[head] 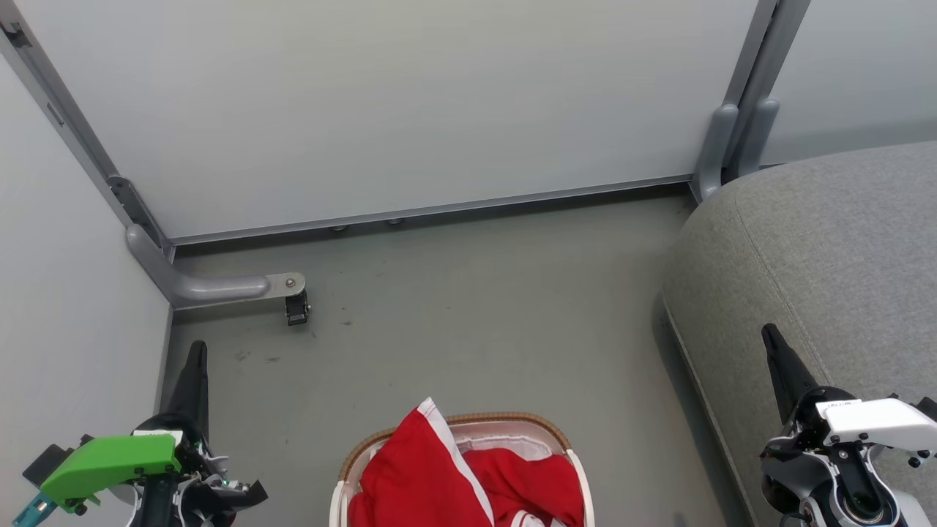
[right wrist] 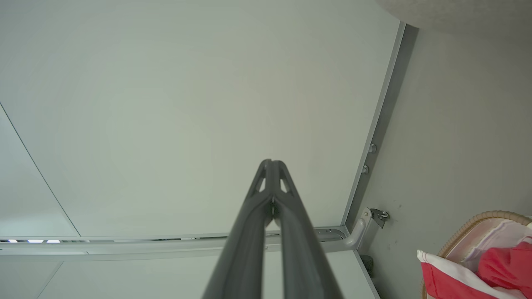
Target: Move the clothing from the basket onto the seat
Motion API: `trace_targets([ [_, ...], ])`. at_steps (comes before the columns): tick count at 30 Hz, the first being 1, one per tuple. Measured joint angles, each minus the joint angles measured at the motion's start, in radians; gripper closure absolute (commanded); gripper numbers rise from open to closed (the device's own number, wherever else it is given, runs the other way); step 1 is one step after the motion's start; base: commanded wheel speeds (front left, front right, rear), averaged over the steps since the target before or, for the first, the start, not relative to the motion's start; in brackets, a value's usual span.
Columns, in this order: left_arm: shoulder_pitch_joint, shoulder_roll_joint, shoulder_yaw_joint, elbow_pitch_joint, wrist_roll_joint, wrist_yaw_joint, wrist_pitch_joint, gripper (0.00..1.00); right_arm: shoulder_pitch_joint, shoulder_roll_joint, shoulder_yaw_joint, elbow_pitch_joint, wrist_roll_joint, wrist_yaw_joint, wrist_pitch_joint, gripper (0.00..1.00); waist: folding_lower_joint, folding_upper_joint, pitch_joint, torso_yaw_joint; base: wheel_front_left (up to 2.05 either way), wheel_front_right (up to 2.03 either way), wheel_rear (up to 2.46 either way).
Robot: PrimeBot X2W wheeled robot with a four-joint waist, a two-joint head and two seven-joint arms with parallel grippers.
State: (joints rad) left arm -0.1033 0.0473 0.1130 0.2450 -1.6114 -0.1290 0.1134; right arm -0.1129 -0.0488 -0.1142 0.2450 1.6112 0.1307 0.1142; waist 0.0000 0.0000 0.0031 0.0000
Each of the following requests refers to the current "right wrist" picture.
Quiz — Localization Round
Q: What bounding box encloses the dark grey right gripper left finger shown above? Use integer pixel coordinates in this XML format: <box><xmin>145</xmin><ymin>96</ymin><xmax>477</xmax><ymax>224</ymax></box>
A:
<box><xmin>202</xmin><ymin>159</ymin><xmax>273</xmax><ymax>299</ymax></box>

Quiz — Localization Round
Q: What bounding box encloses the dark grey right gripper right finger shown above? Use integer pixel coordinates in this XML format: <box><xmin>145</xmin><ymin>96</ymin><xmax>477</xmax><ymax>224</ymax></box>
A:
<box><xmin>272</xmin><ymin>160</ymin><xmax>344</xmax><ymax>299</ymax></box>

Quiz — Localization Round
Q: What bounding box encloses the red and white garment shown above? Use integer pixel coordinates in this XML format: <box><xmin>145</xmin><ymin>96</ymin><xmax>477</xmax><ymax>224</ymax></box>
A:
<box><xmin>417</xmin><ymin>239</ymin><xmax>532</xmax><ymax>299</ymax></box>

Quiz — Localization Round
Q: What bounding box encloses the black caster wheel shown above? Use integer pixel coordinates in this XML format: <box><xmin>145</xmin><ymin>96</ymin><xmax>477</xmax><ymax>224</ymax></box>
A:
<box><xmin>370</xmin><ymin>208</ymin><xmax>390</xmax><ymax>229</ymax></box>

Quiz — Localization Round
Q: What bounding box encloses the white basket liner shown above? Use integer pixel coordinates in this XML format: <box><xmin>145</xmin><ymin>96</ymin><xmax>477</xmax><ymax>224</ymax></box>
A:
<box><xmin>447</xmin><ymin>218</ymin><xmax>532</xmax><ymax>274</ymax></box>

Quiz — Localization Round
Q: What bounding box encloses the brown wicker laundry basket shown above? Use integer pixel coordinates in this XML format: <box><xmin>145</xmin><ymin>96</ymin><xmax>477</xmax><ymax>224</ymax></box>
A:
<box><xmin>422</xmin><ymin>211</ymin><xmax>532</xmax><ymax>299</ymax></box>

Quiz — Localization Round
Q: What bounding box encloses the silver metal frame foot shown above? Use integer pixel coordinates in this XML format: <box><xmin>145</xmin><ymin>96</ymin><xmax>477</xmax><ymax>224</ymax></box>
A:
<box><xmin>344</xmin><ymin>208</ymin><xmax>372</xmax><ymax>250</ymax></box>

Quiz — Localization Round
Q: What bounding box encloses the grey metal partition frame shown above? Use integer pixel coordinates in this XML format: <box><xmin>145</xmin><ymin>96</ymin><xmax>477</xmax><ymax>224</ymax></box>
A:
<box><xmin>0</xmin><ymin>22</ymin><xmax>419</xmax><ymax>255</ymax></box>

